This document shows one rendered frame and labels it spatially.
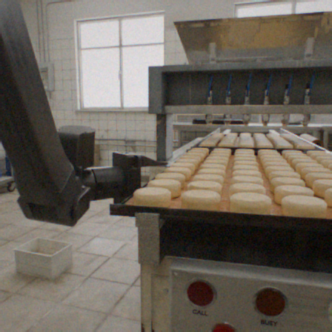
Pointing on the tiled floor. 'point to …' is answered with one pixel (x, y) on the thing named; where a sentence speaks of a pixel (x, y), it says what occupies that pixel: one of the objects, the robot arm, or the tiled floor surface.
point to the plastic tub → (44, 258)
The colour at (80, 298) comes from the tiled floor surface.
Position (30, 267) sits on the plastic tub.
